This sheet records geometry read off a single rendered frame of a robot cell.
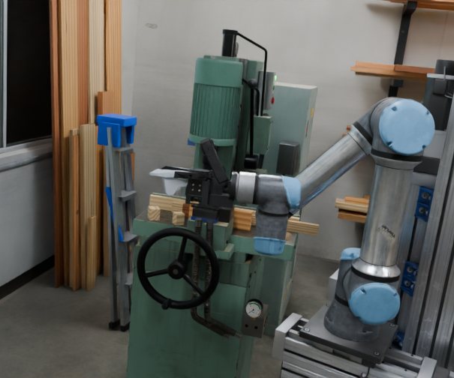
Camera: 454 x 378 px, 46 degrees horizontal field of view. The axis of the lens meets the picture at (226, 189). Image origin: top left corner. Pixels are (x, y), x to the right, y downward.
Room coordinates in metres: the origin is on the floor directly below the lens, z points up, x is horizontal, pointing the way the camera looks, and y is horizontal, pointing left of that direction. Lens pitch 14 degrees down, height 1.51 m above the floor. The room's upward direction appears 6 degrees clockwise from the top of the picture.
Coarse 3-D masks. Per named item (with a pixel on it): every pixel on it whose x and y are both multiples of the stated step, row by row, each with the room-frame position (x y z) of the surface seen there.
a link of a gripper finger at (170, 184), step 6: (150, 174) 1.18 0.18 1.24; (156, 174) 1.18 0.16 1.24; (162, 174) 1.18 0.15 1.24; (168, 174) 1.18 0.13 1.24; (168, 180) 1.19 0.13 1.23; (174, 180) 1.19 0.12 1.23; (180, 180) 1.20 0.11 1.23; (186, 180) 1.21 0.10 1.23; (168, 186) 1.18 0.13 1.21; (174, 186) 1.19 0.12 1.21; (180, 186) 1.20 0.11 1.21; (168, 192) 1.18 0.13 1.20; (174, 192) 1.19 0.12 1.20
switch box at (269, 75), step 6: (270, 72) 2.25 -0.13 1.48; (258, 78) 2.26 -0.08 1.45; (270, 78) 2.25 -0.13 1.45; (258, 84) 2.26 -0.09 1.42; (270, 84) 2.25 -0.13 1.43; (270, 90) 2.25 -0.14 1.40; (264, 96) 2.25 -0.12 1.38; (270, 96) 2.25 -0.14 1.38; (264, 102) 2.25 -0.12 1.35; (270, 102) 2.26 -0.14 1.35; (264, 108) 2.25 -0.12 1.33; (270, 108) 2.29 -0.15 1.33
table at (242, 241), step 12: (144, 216) 1.93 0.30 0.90; (168, 216) 1.97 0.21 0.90; (144, 228) 1.88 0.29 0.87; (156, 228) 1.87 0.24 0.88; (252, 228) 1.93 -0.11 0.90; (180, 240) 1.86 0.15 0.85; (240, 240) 1.82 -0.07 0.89; (252, 240) 1.81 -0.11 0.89; (192, 252) 1.75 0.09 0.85; (204, 252) 1.74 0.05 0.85; (216, 252) 1.73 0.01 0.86; (228, 252) 1.73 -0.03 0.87; (240, 252) 1.82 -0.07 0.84; (252, 252) 1.81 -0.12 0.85; (288, 252) 1.79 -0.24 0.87
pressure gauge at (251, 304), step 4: (252, 300) 1.75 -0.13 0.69; (256, 300) 1.75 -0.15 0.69; (248, 304) 1.74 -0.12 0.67; (252, 304) 1.74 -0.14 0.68; (256, 304) 1.74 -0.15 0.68; (260, 304) 1.74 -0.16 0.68; (248, 308) 1.74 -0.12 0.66; (252, 308) 1.74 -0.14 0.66; (256, 308) 1.74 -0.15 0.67; (260, 308) 1.74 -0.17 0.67; (248, 312) 1.74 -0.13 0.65; (252, 312) 1.74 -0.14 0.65; (256, 312) 1.74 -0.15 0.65; (260, 312) 1.73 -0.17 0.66; (252, 316) 1.74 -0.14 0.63; (256, 316) 1.74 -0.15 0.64
